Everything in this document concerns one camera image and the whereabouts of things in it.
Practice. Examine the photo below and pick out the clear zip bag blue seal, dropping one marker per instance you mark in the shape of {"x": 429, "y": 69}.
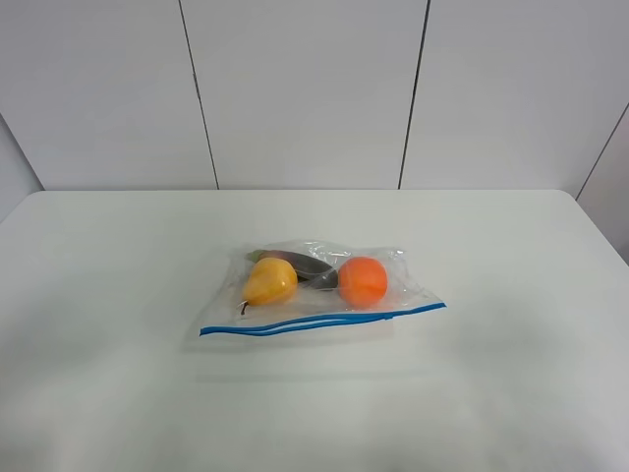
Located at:
{"x": 309, "y": 308}

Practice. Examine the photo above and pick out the dark purple eggplant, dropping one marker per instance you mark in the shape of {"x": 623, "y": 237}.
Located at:
{"x": 312, "y": 272}

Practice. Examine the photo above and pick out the yellow pear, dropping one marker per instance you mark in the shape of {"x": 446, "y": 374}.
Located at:
{"x": 271, "y": 281}

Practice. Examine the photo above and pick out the orange fruit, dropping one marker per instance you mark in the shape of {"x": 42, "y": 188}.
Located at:
{"x": 363, "y": 282}

